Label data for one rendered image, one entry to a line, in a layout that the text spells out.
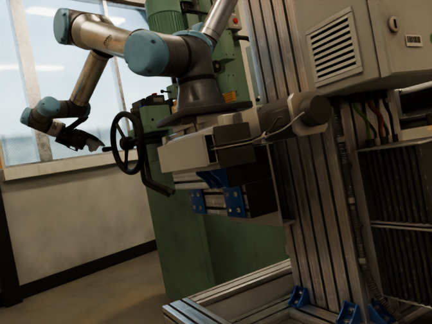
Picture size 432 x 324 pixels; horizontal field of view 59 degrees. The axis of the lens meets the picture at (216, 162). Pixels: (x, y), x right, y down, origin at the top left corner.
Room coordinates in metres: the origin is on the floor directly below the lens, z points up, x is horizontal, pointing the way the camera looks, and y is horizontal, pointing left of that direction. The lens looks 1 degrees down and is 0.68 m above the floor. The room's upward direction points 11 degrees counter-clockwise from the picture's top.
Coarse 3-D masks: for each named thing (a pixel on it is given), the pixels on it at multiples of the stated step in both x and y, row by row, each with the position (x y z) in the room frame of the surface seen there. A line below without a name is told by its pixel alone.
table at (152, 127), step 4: (144, 128) 1.74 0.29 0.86; (148, 128) 1.71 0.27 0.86; (152, 128) 1.71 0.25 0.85; (156, 128) 1.72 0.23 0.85; (160, 128) 1.74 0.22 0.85; (164, 128) 1.75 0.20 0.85; (168, 128) 1.76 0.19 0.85; (172, 128) 1.74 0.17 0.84; (128, 132) 2.05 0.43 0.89; (132, 132) 1.83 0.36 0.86; (144, 132) 1.75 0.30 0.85; (148, 132) 1.74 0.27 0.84; (152, 132) 1.77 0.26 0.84; (156, 132) 1.81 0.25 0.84; (132, 136) 1.83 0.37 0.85
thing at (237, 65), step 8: (200, 0) 1.99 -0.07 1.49; (208, 0) 2.00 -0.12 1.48; (200, 8) 2.00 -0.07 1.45; (208, 8) 1.99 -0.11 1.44; (240, 48) 2.11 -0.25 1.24; (240, 56) 2.10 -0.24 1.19; (224, 64) 2.02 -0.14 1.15; (232, 64) 2.06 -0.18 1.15; (240, 64) 2.10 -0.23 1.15; (240, 72) 2.09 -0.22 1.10; (240, 80) 2.08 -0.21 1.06; (240, 88) 2.07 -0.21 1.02; (240, 96) 2.07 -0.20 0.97; (248, 96) 2.11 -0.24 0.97
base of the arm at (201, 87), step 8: (184, 80) 1.11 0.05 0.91; (192, 80) 1.10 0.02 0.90; (200, 80) 1.10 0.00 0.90; (208, 80) 1.11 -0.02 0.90; (184, 88) 1.11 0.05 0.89; (192, 88) 1.10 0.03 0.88; (200, 88) 1.09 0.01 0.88; (208, 88) 1.10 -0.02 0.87; (216, 88) 1.12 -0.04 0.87; (184, 96) 1.10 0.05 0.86; (192, 96) 1.10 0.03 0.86; (200, 96) 1.09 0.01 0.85; (208, 96) 1.09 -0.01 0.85; (216, 96) 1.10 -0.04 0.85; (184, 104) 1.10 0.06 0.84; (192, 104) 1.08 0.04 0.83; (200, 104) 1.08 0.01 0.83; (208, 104) 1.09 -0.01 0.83
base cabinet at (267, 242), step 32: (160, 224) 1.94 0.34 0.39; (192, 224) 1.73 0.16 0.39; (224, 224) 1.74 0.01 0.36; (256, 224) 1.87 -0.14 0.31; (160, 256) 1.99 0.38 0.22; (192, 256) 1.76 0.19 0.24; (224, 256) 1.72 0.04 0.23; (256, 256) 1.85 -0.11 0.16; (288, 256) 1.99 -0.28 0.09; (192, 288) 1.80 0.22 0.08
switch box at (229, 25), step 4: (236, 4) 2.04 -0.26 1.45; (236, 8) 2.04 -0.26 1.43; (232, 12) 2.01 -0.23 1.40; (236, 12) 2.03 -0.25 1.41; (232, 16) 2.01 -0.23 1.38; (236, 16) 2.03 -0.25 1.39; (232, 20) 2.01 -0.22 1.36; (240, 20) 2.05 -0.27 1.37; (228, 24) 1.99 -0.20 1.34; (232, 24) 2.00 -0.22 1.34; (240, 24) 2.04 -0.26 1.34; (224, 28) 2.01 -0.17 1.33; (228, 28) 2.00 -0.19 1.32; (232, 28) 2.01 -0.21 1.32; (236, 28) 2.02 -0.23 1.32; (240, 28) 2.04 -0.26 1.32; (232, 32) 2.07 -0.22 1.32; (236, 32) 2.08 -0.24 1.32
